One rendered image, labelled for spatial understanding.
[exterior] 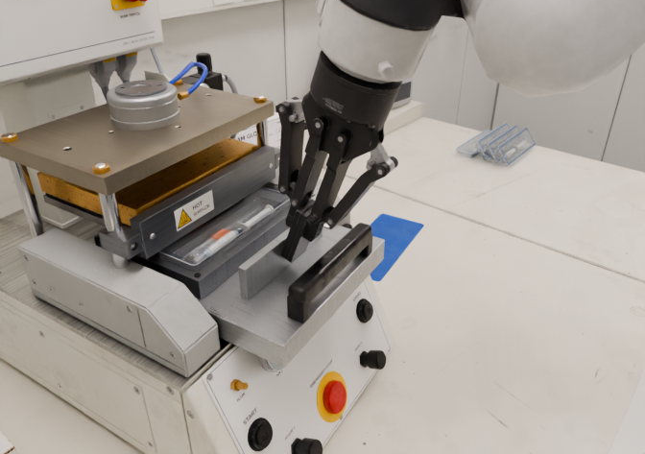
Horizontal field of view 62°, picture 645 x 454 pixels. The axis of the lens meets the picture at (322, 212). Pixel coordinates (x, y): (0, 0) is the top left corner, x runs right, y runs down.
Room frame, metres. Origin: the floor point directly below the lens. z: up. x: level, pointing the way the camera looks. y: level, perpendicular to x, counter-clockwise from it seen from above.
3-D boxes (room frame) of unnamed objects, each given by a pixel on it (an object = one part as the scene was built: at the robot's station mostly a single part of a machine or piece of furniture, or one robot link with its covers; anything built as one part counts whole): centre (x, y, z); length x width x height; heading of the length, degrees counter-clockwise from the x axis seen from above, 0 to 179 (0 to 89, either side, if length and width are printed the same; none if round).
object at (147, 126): (0.65, 0.23, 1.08); 0.31 x 0.24 x 0.13; 148
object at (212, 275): (0.58, 0.15, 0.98); 0.20 x 0.17 x 0.03; 148
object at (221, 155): (0.62, 0.21, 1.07); 0.22 x 0.17 x 0.10; 148
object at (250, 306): (0.55, 0.10, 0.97); 0.30 x 0.22 x 0.08; 58
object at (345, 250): (0.48, -0.01, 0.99); 0.15 x 0.02 x 0.04; 148
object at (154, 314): (0.46, 0.22, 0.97); 0.25 x 0.05 x 0.07; 58
